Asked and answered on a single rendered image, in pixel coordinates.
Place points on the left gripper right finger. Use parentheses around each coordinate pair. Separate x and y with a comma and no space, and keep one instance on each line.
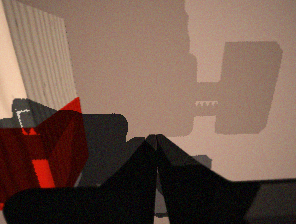
(190,201)

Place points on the red cube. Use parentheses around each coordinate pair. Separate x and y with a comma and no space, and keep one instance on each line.
(49,155)

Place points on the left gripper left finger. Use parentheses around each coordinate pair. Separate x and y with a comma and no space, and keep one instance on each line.
(127,197)

